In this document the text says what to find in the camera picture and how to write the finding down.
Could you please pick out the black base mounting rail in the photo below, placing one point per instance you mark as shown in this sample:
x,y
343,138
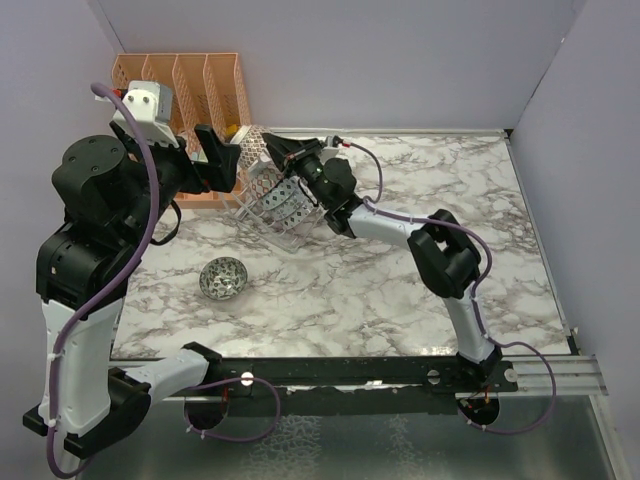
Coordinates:
x,y
332,386

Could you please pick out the white diamond patterned bowl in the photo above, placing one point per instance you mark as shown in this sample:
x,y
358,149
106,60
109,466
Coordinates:
x,y
298,216

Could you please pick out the white petal patterned bowl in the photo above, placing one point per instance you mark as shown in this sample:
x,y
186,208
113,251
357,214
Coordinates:
x,y
293,210

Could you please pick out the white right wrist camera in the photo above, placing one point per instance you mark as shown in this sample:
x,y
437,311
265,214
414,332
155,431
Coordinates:
x,y
332,144

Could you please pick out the black leaf patterned bowl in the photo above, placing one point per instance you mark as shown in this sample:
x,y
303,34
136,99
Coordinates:
x,y
223,278

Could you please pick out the blue triangle patterned bowl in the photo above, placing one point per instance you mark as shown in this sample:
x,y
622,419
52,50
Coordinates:
x,y
278,194

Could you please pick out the aluminium side rail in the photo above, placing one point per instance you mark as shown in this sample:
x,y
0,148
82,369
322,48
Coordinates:
x,y
574,376

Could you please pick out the brown checker patterned bowl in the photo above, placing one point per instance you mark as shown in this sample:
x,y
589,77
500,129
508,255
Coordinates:
x,y
252,145

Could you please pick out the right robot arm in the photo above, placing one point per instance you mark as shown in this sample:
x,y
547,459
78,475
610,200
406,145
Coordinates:
x,y
445,257

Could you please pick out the orange plastic file organizer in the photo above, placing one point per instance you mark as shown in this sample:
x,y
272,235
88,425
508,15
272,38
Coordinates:
x,y
208,88

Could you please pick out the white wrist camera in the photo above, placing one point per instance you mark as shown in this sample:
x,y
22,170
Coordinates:
x,y
332,144
150,105

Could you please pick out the blue floral patterned bowl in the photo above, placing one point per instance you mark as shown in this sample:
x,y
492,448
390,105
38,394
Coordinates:
x,y
289,205

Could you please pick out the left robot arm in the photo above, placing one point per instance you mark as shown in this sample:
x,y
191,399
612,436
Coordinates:
x,y
82,283

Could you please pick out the red patterned bowl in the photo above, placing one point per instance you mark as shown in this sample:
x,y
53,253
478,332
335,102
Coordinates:
x,y
262,181

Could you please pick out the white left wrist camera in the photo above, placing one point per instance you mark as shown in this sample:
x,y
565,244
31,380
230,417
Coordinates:
x,y
150,105

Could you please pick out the white wire dish rack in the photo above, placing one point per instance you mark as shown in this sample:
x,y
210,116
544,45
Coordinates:
x,y
251,217

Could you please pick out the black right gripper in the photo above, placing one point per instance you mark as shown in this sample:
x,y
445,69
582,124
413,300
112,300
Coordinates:
x,y
285,151

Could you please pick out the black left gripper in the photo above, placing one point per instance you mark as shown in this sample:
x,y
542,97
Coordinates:
x,y
216,174

